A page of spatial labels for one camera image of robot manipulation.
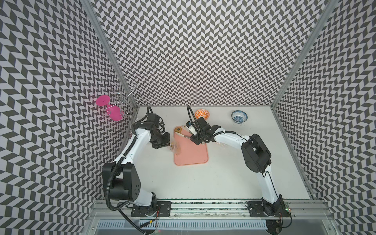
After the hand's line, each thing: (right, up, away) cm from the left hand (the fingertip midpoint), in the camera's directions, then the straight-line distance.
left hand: (169, 145), depth 83 cm
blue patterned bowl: (+48, +17, +26) cm, 57 cm away
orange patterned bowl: (+21, +19, +29) cm, 40 cm away
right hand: (+15, +3, +13) cm, 20 cm away
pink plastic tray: (+9, -6, +10) cm, 15 cm away
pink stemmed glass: (-35, +19, +6) cm, 40 cm away
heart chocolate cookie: (+2, +7, +21) cm, 23 cm away
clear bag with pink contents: (+1, -4, +18) cm, 19 cm away
